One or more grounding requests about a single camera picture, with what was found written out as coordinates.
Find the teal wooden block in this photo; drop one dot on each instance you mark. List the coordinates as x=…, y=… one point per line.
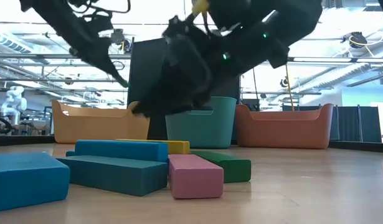
x=119, y=175

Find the orange plastic bin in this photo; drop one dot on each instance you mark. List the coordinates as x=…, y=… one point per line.
x=284, y=130

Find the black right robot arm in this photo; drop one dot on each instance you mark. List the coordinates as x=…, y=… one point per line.
x=272, y=28

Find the white humanoid robot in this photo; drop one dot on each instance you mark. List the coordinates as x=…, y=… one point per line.
x=13, y=102

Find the yellow plastic bin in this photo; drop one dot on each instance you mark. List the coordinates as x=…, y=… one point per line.
x=97, y=124

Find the dark blue partition screen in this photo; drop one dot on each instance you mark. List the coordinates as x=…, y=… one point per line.
x=356, y=123

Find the teal plastic bin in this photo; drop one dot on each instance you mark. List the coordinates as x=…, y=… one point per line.
x=203, y=130

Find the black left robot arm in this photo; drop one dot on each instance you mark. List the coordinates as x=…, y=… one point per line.
x=63, y=21

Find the black bench top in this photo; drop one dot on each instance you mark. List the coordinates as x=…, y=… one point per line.
x=20, y=140

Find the black ceiling lamp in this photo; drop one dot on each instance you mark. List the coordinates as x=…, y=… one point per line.
x=284, y=82
x=357, y=40
x=119, y=36

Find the pink wooden block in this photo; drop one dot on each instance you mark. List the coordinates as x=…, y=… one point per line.
x=194, y=177

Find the dark green long block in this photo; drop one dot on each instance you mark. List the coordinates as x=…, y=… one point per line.
x=231, y=166

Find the wide blue wooden block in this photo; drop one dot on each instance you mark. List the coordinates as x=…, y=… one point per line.
x=122, y=150

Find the long blue wooden block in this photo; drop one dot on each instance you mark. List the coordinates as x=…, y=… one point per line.
x=26, y=180

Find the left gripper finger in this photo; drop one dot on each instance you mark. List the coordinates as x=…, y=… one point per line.
x=118, y=77

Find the yellow rectangular wooden block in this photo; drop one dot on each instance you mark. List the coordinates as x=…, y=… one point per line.
x=178, y=146

